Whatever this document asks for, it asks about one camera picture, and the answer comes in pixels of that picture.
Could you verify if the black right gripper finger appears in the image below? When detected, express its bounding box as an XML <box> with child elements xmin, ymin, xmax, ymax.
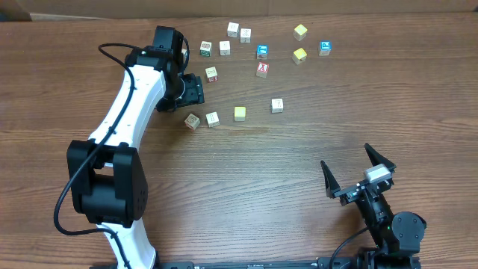
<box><xmin>364</xmin><ymin>143</ymin><xmax>397</xmax><ymax>171</ymax></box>
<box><xmin>320</xmin><ymin>161</ymin><xmax>341</xmax><ymax>198</ymax></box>

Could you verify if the wooden block red letter U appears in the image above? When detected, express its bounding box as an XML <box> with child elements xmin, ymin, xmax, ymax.
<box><xmin>184</xmin><ymin>114</ymin><xmax>200</xmax><ymax>131</ymax></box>

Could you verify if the wooden block blue letter H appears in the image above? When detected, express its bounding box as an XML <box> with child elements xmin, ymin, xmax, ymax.
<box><xmin>206</xmin><ymin>112</ymin><xmax>220</xmax><ymax>128</ymax></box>

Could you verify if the wooden block yellow letter S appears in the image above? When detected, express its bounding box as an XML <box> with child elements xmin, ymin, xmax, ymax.
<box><xmin>234</xmin><ymin>107</ymin><xmax>246</xmax><ymax>122</ymax></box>

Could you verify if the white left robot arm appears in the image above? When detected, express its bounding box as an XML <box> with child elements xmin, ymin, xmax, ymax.
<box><xmin>54</xmin><ymin>26</ymin><xmax>205</xmax><ymax>268</ymax></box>

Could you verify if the wooden block red number 13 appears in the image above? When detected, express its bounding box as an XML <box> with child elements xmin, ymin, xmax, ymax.
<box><xmin>205</xmin><ymin>67</ymin><xmax>218</xmax><ymax>83</ymax></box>

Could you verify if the wooden block green letter B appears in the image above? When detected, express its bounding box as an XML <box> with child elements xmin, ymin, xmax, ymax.
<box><xmin>199</xmin><ymin>41</ymin><xmax>212</xmax><ymax>57</ymax></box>

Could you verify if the wooden block blue side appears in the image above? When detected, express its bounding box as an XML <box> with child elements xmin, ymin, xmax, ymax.
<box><xmin>219</xmin><ymin>40</ymin><xmax>231</xmax><ymax>56</ymax></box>

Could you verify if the wooden block red top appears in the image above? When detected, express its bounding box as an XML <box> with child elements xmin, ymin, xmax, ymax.
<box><xmin>256</xmin><ymin>62</ymin><xmax>270</xmax><ymax>78</ymax></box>

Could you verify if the plain wooden block far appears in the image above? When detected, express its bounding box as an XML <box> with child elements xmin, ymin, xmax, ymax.
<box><xmin>227</xmin><ymin>22</ymin><xmax>240</xmax><ymax>38</ymax></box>

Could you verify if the wooden block umbrella picture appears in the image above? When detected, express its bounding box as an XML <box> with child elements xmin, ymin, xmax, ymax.
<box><xmin>240</xmin><ymin>28</ymin><xmax>251</xmax><ymax>43</ymax></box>

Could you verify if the wooden block blue top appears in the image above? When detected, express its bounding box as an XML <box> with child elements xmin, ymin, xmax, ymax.
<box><xmin>256</xmin><ymin>44</ymin><xmax>268</xmax><ymax>60</ymax></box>

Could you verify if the wooden block letter T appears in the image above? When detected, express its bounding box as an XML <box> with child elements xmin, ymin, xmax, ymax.
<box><xmin>271</xmin><ymin>99</ymin><xmax>284</xmax><ymax>114</ymax></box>

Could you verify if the wooden block yellow top near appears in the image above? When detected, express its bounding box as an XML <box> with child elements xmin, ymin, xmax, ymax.
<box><xmin>292</xmin><ymin>48</ymin><xmax>307</xmax><ymax>65</ymax></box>

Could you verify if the wooden block yellow top far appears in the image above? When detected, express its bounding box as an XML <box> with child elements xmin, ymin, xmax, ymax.
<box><xmin>293</xmin><ymin>24</ymin><xmax>308</xmax><ymax>41</ymax></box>

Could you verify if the wooden block blue letter P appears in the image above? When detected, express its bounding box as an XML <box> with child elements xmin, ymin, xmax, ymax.
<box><xmin>319</xmin><ymin>40</ymin><xmax>332</xmax><ymax>56</ymax></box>

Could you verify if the cardboard backdrop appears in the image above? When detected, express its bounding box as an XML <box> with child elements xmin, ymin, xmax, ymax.
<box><xmin>1</xmin><ymin>0</ymin><xmax>477</xmax><ymax>21</ymax></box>

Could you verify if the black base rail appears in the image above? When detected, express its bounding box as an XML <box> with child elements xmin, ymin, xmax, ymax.
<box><xmin>160</xmin><ymin>256</ymin><xmax>423</xmax><ymax>269</ymax></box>

